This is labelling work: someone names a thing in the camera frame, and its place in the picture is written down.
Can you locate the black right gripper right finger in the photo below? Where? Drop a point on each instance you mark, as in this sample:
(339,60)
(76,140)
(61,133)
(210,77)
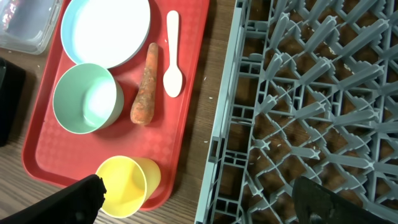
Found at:
(316,204)

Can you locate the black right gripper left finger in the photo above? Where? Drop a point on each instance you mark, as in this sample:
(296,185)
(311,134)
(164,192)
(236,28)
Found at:
(78,203)

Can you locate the yellow plastic cup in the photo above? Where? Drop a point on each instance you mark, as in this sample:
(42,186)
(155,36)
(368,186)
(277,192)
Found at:
(129,182)

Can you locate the mint green bowl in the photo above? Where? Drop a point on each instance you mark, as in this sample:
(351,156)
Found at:
(87,98)

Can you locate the orange carrot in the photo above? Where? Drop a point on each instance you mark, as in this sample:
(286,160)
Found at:
(143,107)

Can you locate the red snack wrapper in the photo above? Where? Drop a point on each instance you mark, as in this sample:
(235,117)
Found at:
(8,10)

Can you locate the grey dishwasher rack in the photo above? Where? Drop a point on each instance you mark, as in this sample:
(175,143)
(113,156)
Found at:
(309,88)

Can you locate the red serving tray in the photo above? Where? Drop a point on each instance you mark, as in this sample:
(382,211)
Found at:
(52,154)

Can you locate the black tray bin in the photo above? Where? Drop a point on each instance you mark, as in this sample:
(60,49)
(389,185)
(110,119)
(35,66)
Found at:
(12,82)

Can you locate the white plastic spoon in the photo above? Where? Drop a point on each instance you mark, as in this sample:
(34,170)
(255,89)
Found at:
(173,78)

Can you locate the light blue plate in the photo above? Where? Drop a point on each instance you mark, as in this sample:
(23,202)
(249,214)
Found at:
(104,32)

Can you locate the clear plastic bin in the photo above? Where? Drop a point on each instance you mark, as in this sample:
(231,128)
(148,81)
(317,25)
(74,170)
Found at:
(31,27)

